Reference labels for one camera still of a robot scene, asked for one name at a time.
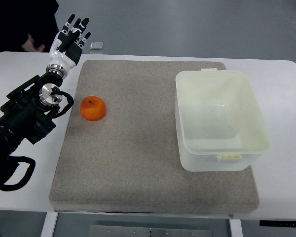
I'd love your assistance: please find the small metal floor plate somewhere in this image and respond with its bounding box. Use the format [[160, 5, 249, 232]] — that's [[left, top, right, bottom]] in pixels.
[[90, 41, 104, 50]]

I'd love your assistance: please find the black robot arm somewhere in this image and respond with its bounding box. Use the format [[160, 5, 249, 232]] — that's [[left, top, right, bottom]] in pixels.
[[0, 72, 68, 156]]

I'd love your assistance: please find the white table leg right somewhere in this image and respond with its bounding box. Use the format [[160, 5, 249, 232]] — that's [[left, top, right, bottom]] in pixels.
[[229, 219, 243, 237]]

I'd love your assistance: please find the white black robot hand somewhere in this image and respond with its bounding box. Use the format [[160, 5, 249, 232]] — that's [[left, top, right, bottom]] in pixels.
[[46, 14, 91, 78]]

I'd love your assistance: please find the black control panel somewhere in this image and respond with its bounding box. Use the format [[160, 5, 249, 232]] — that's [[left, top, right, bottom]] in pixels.
[[259, 220, 296, 228]]

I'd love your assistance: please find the white table leg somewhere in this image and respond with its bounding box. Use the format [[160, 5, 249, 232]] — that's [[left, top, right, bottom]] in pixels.
[[229, 219, 243, 237], [40, 212, 58, 237]]

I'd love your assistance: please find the white table leg left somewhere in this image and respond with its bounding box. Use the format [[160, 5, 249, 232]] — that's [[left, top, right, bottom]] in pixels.
[[40, 212, 58, 237]]

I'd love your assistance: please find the orange fruit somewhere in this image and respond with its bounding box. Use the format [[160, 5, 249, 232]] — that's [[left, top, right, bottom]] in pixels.
[[79, 95, 106, 121]]

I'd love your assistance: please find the translucent white plastic box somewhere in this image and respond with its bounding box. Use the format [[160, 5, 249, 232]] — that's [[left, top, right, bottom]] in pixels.
[[175, 69, 270, 172]]

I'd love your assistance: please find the grey felt mat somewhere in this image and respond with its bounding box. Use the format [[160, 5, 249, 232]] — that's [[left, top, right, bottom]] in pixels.
[[49, 60, 259, 215]]

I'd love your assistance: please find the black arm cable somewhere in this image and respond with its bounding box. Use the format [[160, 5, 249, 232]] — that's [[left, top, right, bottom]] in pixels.
[[0, 90, 74, 194]]

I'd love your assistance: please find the person in dark clothes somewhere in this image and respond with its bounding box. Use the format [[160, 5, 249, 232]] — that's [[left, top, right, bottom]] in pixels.
[[0, 0, 59, 53]]

